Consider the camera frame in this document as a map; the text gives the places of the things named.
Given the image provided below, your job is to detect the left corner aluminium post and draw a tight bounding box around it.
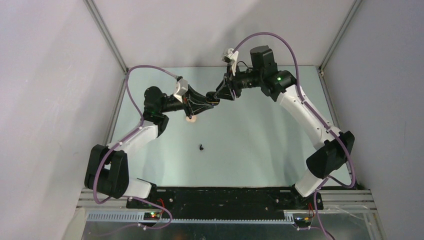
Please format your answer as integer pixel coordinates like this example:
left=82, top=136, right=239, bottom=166
left=83, top=0, right=128, bottom=74

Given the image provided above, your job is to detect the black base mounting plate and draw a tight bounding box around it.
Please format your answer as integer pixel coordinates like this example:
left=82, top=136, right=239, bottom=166
left=126, top=186, right=324, bottom=220

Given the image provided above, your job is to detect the corner aluminium post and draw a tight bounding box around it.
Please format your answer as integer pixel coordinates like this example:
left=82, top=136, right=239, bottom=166
left=83, top=0, right=128, bottom=74
left=318, top=0, right=363, bottom=72

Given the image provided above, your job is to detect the right corner aluminium post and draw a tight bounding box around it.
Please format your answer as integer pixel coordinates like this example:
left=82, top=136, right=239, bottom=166
left=318, top=0, right=363, bottom=72

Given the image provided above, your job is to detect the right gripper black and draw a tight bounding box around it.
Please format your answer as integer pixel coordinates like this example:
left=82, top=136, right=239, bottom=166
left=213, top=63, right=263, bottom=102

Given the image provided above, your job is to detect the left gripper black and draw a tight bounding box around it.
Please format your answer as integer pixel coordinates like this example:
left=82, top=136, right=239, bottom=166
left=159, top=84, right=213, bottom=118

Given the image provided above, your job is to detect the aluminium frame rail front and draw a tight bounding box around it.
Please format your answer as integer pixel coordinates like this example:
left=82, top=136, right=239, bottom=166
left=76, top=188, right=378, bottom=213

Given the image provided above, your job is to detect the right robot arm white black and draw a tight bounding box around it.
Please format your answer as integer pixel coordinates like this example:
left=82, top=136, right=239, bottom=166
left=214, top=45, right=355, bottom=209

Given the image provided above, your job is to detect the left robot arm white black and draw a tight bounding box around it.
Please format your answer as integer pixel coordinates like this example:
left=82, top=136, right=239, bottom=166
left=84, top=86, right=220, bottom=208

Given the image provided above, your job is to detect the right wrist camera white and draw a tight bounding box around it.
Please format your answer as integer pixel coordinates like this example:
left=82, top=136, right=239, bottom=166
left=221, top=48, right=239, bottom=76

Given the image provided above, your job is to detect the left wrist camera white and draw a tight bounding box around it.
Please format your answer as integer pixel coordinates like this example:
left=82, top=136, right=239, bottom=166
left=172, top=76, right=189, bottom=103

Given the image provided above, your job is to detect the white cable duct strip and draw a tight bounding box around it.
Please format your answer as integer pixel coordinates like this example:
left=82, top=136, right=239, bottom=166
left=86, top=211, right=295, bottom=225

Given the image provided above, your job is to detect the beige earbud charging case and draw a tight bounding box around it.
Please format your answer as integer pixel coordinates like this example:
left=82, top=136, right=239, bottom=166
left=185, top=115, right=197, bottom=123

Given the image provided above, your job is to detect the black earbud charging case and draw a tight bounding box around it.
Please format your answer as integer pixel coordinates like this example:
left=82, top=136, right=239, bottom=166
left=205, top=91, right=220, bottom=106

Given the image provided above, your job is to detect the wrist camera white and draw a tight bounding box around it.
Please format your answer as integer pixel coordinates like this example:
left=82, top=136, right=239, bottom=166
left=221, top=48, right=239, bottom=76
left=172, top=76, right=189, bottom=103

